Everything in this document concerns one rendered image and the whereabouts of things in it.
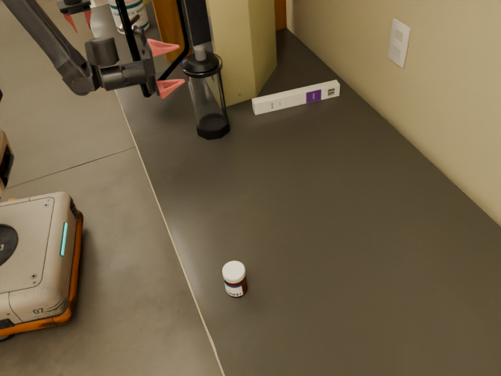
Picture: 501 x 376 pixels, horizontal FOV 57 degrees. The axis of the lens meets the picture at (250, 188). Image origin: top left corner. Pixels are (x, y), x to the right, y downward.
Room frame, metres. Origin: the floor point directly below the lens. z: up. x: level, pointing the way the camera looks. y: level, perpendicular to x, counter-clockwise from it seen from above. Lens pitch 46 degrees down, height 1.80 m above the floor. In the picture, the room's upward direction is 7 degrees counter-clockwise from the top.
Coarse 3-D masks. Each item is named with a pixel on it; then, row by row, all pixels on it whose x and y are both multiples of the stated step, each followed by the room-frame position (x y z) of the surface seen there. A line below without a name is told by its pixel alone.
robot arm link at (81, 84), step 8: (96, 40) 1.05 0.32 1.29; (104, 40) 1.04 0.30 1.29; (112, 40) 1.05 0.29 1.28; (88, 48) 1.05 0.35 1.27; (96, 48) 1.04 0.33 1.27; (104, 48) 1.03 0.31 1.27; (112, 48) 1.04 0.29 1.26; (88, 56) 1.04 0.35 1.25; (96, 56) 1.03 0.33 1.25; (104, 56) 1.03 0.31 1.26; (112, 56) 1.03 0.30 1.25; (88, 64) 1.03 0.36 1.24; (96, 64) 1.04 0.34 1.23; (104, 64) 1.02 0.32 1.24; (96, 72) 1.04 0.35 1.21; (80, 80) 1.01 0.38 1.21; (88, 80) 1.01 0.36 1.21; (96, 80) 1.03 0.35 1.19; (80, 88) 1.01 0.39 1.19; (88, 88) 1.00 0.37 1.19; (96, 88) 1.01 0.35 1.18
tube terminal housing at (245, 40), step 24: (216, 0) 1.21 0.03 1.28; (240, 0) 1.23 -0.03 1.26; (264, 0) 1.34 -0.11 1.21; (216, 24) 1.21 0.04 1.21; (240, 24) 1.23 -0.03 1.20; (264, 24) 1.33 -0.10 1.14; (216, 48) 1.21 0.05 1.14; (240, 48) 1.23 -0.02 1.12; (264, 48) 1.32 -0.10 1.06; (240, 72) 1.22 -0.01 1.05; (264, 72) 1.31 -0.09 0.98; (240, 96) 1.22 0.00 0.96
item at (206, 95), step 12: (192, 72) 1.06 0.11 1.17; (204, 72) 1.05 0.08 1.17; (192, 84) 1.07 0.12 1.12; (204, 84) 1.05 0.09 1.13; (216, 84) 1.07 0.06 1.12; (192, 96) 1.08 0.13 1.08; (204, 96) 1.05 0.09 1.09; (216, 96) 1.06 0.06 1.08; (204, 108) 1.06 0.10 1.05; (216, 108) 1.06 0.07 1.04; (204, 120) 1.06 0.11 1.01; (216, 120) 1.06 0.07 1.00
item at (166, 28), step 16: (128, 0) 1.26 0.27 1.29; (144, 0) 1.32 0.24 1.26; (160, 0) 1.40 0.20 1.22; (144, 16) 1.31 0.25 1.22; (160, 16) 1.38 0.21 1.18; (176, 16) 1.46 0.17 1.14; (144, 32) 1.29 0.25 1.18; (160, 32) 1.36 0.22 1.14; (176, 32) 1.44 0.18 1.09; (144, 48) 1.27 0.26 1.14; (160, 64) 1.32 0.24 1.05; (144, 96) 1.23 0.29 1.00
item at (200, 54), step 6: (198, 48) 1.09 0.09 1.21; (204, 48) 1.10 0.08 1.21; (192, 54) 1.12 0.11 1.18; (198, 54) 1.09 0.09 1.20; (204, 54) 1.09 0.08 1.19; (210, 54) 1.11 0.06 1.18; (186, 60) 1.10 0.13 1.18; (192, 60) 1.09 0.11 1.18; (198, 60) 1.09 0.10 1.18; (204, 60) 1.08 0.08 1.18; (210, 60) 1.08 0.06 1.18; (216, 60) 1.09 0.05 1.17; (186, 66) 1.08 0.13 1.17; (192, 66) 1.07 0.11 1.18; (198, 66) 1.06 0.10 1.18; (204, 66) 1.06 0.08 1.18; (210, 66) 1.06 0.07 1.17
